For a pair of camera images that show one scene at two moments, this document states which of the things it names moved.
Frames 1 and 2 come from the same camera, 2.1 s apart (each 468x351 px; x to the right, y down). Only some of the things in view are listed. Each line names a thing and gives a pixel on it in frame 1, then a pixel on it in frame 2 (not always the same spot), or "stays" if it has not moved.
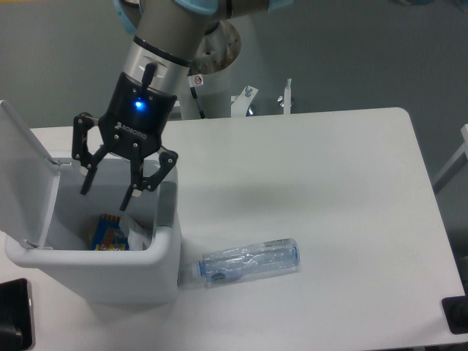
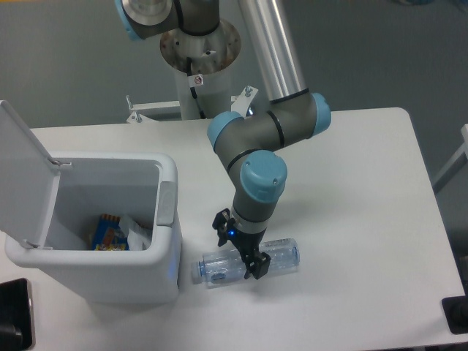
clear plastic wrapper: (138, 239) stays
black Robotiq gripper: (136, 114) -> (257, 262)
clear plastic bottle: (238, 262) stays
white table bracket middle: (240, 102) stays
